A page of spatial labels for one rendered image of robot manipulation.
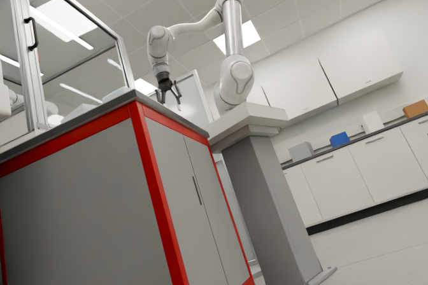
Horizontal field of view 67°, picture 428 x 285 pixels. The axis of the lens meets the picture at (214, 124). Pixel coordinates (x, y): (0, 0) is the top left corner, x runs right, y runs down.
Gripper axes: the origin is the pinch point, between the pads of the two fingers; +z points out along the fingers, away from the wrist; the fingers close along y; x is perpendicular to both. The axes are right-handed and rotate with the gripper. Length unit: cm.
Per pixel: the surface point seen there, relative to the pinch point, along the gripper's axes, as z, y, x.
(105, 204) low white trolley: 53, -1, 73
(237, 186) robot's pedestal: 49, -18, -12
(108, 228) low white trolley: 59, -1, 73
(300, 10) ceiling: -182, -122, -266
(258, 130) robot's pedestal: 26.8, -38.1, -7.8
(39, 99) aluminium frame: -9, 42, 45
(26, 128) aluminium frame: 5, 46, 50
